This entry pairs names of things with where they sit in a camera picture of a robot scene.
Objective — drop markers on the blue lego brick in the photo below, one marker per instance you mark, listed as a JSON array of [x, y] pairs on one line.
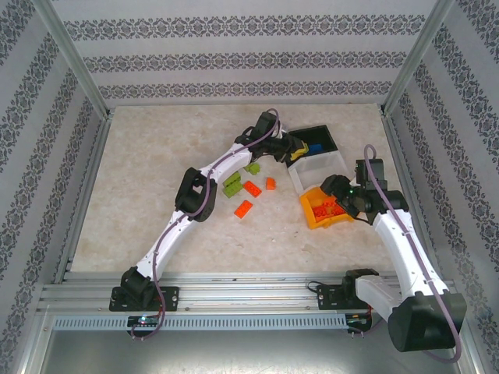
[[316, 148]]

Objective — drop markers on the white plastic bin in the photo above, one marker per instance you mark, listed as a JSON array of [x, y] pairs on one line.
[[317, 171]]

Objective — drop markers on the black plastic bin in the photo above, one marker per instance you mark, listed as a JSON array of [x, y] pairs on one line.
[[329, 136]]

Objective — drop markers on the small orange lego brick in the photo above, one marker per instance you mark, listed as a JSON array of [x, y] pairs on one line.
[[270, 183]]

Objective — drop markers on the yellow plastic bin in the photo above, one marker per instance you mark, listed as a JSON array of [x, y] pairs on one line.
[[312, 224]]

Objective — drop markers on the small green lego brick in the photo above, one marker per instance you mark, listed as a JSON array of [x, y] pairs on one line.
[[248, 167], [255, 168]]

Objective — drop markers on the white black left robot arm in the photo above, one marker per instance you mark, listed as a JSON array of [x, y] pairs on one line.
[[230, 159]]

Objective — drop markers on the small controller board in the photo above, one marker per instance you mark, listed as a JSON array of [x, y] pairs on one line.
[[144, 320], [358, 319]]

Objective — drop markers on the grey metal panel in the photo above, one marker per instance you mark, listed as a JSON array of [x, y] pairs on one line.
[[249, 350]]

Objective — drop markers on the aluminium side rail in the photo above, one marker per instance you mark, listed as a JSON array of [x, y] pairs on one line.
[[398, 156], [96, 156]]

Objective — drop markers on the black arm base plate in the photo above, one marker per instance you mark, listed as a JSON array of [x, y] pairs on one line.
[[327, 298], [169, 298]]

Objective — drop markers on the aluminium frame post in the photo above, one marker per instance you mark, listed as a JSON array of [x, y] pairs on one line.
[[74, 58], [415, 58]]

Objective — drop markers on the long aluminium mounting rail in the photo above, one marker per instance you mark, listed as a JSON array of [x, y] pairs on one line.
[[241, 296]]

